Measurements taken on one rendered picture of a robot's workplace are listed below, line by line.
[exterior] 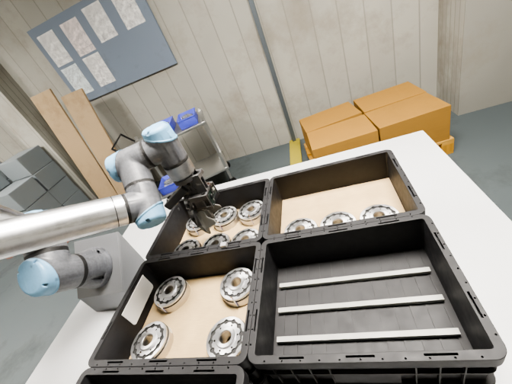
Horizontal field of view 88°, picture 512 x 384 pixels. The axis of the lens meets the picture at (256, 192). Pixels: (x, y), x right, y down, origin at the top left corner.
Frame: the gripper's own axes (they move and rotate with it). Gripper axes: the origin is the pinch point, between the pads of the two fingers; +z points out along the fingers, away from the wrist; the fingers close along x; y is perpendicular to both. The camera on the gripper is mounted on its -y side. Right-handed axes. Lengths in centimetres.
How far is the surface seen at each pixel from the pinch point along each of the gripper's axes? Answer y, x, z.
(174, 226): -18.5, 6.4, 3.3
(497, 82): 181, 195, 72
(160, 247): -18.4, -4.7, 1.9
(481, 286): 70, -16, 22
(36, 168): -284, 166, 9
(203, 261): 1.0, -13.1, 2.5
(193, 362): 9.4, -40.9, -0.7
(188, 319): -3.0, -26.7, 9.3
